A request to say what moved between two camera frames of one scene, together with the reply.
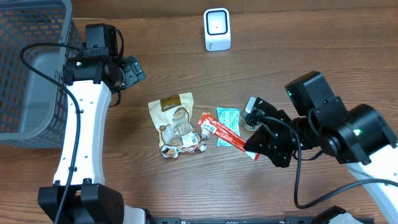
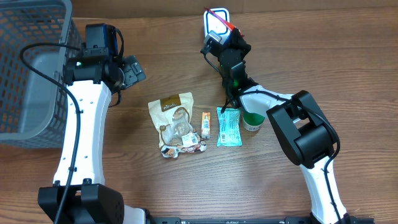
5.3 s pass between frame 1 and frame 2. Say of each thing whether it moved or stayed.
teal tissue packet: stayed
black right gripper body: moved
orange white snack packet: stayed
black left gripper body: stayed
